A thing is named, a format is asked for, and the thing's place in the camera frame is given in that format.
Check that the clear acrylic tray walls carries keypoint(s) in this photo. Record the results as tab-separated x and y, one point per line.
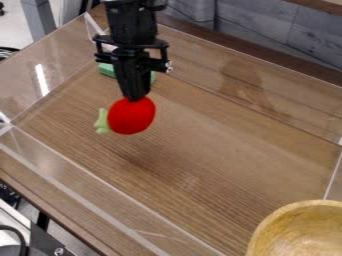
245	139

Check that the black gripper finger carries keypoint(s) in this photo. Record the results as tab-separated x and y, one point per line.
123	76
141	87

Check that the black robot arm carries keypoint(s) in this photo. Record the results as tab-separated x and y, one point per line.
131	48

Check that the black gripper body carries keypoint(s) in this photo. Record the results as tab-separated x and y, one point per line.
132	42

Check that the green rectangular block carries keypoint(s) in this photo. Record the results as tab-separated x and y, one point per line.
105	69

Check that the red plush fruit green stem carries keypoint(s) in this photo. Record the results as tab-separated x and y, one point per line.
127	117

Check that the black device with screw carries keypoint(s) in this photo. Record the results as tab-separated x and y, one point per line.
40	244

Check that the wooden bowl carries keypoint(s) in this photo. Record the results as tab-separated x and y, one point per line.
300	229

